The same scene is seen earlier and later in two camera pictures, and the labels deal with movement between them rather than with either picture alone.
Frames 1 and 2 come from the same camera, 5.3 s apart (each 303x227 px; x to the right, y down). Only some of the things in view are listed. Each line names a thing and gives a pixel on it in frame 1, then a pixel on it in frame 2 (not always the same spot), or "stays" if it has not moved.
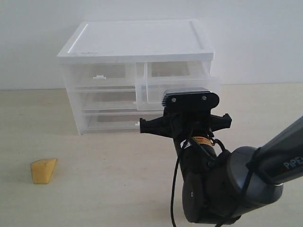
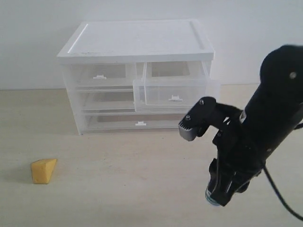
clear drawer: (99, 74) stays
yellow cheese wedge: (41, 170) stays
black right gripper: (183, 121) → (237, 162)
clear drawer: (153, 78) stays
